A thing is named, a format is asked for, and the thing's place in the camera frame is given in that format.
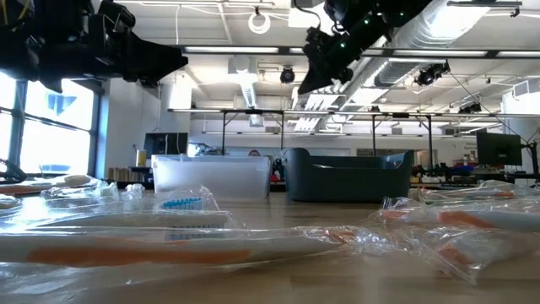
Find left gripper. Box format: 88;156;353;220
37;0;189;93

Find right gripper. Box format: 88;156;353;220
297;14;392;95

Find white ceiling light panel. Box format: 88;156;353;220
288;3;332;31

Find black monitor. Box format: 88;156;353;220
476;131;523;167
143;132;190;160

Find grey-blue plastic bin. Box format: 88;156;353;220
280;147;416;204

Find clear frosted plastic bin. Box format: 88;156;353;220
150;153;273;199

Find bagged items at left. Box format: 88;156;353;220
40;182;147;214

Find black overhead camera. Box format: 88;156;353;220
278;64;297;85

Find black background rig frame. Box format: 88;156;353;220
370;111;434;166
221;108;286;149

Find black aluminium frame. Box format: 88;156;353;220
176;44;540;59

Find white cable coil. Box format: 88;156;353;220
247;10;273;35

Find black frame-mounted camera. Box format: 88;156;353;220
414;62;451;87

